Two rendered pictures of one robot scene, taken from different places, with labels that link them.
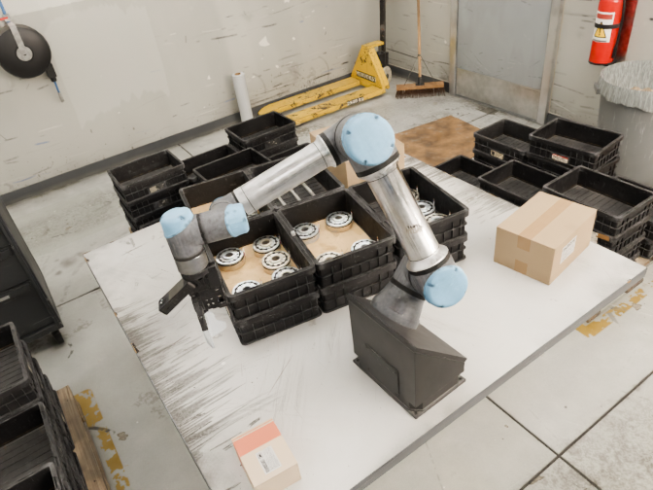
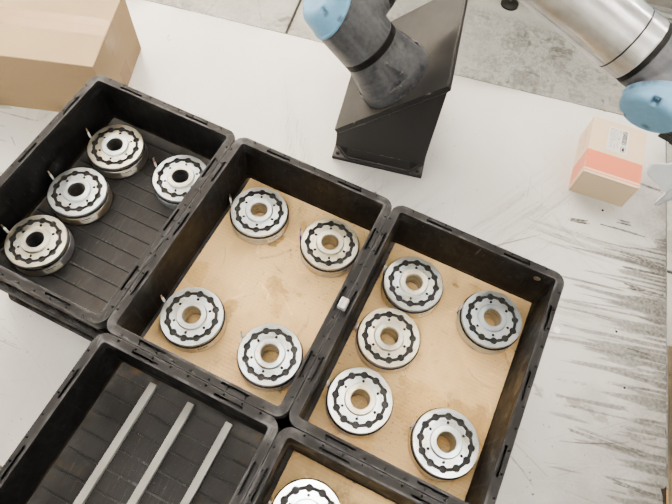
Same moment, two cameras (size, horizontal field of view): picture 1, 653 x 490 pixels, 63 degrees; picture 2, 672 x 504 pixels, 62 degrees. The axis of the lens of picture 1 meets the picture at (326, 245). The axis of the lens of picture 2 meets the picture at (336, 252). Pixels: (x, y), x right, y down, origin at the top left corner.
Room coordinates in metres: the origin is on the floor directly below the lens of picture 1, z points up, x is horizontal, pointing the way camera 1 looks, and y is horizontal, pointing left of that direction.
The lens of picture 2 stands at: (1.80, 0.29, 1.73)
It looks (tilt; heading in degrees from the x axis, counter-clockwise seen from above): 63 degrees down; 218
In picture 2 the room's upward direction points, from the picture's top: 7 degrees clockwise
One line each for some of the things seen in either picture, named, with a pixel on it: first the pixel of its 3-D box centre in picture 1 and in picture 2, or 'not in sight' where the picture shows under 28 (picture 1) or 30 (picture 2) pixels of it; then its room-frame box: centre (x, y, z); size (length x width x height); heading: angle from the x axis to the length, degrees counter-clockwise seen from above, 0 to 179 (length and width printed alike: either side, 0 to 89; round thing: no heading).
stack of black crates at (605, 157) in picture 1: (568, 171); not in sight; (2.61, -1.44, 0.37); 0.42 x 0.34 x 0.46; 30
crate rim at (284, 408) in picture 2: (333, 225); (259, 263); (1.59, -0.03, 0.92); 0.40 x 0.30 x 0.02; 19
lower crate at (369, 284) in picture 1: (337, 260); not in sight; (1.59, -0.03, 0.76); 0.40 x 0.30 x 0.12; 19
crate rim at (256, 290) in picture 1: (255, 252); (434, 345); (1.49, 0.25, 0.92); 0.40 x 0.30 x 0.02; 19
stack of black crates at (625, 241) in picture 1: (589, 228); not in sight; (2.06, -1.30, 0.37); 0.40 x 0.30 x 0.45; 30
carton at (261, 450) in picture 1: (265, 458); (607, 161); (0.81, 0.23, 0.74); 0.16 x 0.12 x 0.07; 25
